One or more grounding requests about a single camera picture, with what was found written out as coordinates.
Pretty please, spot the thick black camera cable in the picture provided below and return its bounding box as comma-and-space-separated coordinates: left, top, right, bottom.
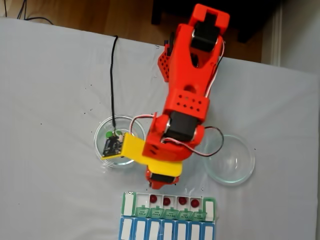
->
110, 35, 120, 137

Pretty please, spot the weekly pill organizer box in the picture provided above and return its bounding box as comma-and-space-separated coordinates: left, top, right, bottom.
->
117, 191, 219, 240

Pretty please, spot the black camera circuit board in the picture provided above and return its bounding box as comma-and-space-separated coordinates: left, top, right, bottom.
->
101, 136, 125, 158

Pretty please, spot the white table cover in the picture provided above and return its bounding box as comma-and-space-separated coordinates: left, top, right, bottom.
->
0, 16, 320, 240

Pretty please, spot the dark wooden furniture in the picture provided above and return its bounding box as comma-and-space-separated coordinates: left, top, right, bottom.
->
151, 0, 286, 44

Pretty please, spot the white red servo wire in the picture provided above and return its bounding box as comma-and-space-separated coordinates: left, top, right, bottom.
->
129, 37, 225, 158

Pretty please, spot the white door trim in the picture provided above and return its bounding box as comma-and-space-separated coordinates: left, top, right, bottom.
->
271, 3, 285, 67

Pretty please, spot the glass bowl with green candies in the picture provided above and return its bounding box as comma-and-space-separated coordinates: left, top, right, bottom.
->
93, 114, 149, 169

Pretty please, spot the glass bowl with red candies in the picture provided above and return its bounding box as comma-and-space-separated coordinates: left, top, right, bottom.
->
203, 134, 256, 187

